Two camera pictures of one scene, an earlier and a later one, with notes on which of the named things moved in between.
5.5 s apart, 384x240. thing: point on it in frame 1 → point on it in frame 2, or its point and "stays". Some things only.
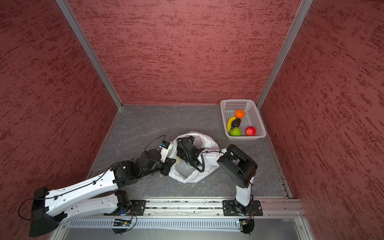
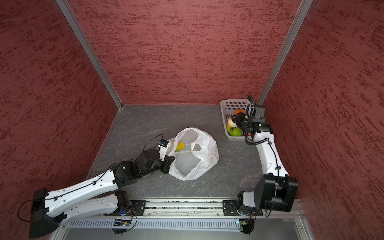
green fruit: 235,132 stays
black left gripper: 168,163 stays
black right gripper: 179,152 → 237,119
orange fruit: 239,113 stays
